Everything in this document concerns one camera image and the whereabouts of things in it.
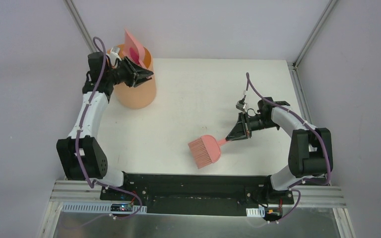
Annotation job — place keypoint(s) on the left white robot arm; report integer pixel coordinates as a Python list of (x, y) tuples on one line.
[(81, 156)]

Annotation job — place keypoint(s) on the magenta paper scrap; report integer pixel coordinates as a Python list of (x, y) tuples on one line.
[(134, 55)]

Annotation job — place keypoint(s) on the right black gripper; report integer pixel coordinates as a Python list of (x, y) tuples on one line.
[(239, 132)]

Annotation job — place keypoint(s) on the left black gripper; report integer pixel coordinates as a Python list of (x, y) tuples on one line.
[(132, 75)]

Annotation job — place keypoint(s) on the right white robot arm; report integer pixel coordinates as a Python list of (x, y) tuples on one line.
[(308, 142)]

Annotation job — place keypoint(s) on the white cable duct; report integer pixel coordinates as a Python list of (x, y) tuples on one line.
[(103, 208), (255, 212)]

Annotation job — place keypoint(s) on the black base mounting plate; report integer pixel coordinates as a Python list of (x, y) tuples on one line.
[(204, 194)]

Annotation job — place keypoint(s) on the orange plastic bucket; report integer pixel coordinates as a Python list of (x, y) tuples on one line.
[(141, 96)]

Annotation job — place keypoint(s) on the pink plastic dustpan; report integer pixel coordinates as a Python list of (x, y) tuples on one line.
[(132, 42)]

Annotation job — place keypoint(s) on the left white cable duct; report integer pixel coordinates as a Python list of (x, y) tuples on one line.
[(103, 208)]

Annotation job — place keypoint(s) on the right white cable duct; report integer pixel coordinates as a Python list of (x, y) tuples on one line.
[(255, 212)]

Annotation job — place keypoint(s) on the pink hand brush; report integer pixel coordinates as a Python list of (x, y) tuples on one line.
[(206, 150)]

